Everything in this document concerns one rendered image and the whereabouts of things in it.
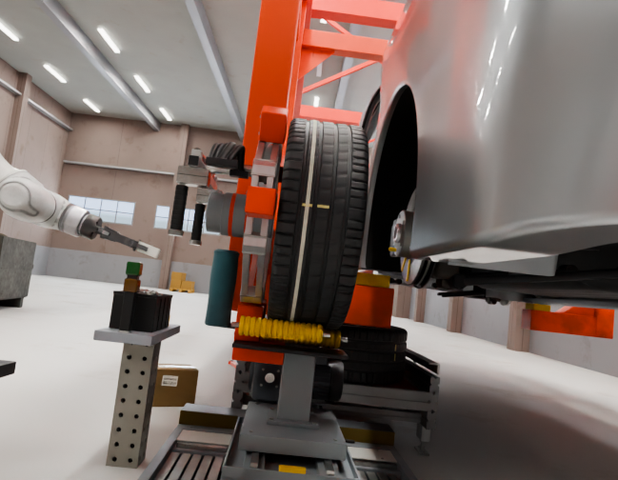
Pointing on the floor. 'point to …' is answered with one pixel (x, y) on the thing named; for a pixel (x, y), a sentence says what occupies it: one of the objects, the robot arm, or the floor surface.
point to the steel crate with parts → (9, 270)
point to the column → (133, 406)
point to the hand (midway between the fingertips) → (148, 250)
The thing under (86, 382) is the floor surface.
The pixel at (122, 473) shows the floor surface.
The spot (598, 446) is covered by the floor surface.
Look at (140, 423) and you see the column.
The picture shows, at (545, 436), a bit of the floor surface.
